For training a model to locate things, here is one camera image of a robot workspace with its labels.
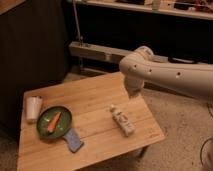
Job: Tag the blue sponge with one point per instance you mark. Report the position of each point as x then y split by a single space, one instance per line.
73 140

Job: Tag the black handle on beam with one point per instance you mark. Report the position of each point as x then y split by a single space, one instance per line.
182 61

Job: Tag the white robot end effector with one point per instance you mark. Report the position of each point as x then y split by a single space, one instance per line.
133 86

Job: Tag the wooden low table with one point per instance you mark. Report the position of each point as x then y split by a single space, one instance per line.
89 101

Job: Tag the orange carrot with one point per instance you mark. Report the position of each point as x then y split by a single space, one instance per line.
53 123

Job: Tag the upper wooden shelf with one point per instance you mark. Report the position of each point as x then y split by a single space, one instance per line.
198 9

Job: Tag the green plate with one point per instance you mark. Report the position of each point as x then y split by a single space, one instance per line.
62 126

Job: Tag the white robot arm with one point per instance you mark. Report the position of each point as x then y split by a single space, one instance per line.
194 80

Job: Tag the thin metal pole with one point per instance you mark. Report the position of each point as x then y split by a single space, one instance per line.
80 39

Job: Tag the white tube bottle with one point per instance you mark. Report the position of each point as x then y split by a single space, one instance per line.
123 122

